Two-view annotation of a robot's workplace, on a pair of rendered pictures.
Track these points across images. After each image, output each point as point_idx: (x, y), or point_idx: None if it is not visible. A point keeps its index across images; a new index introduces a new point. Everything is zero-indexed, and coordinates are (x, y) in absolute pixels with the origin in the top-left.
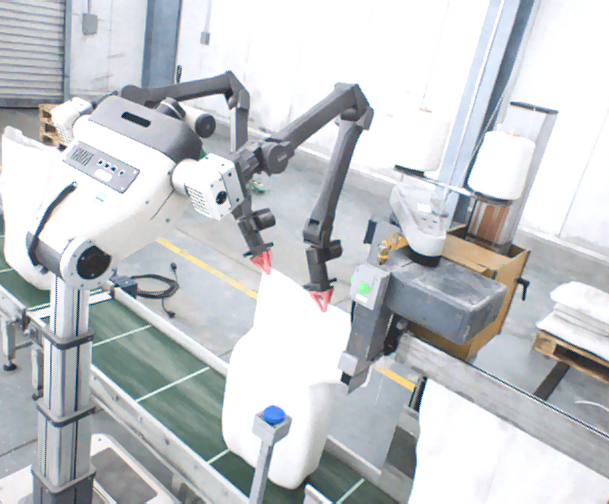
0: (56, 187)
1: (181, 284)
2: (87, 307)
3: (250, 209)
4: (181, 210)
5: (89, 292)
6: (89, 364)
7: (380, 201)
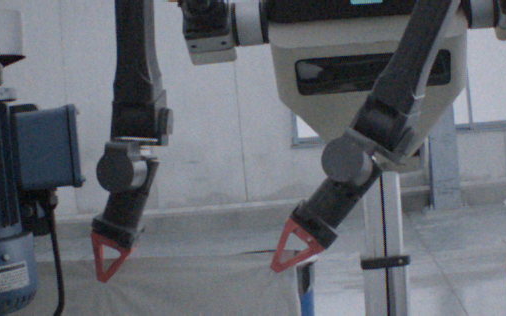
0: None
1: None
2: (365, 219)
3: (351, 123)
4: (274, 71)
5: (366, 199)
6: (365, 305)
7: None
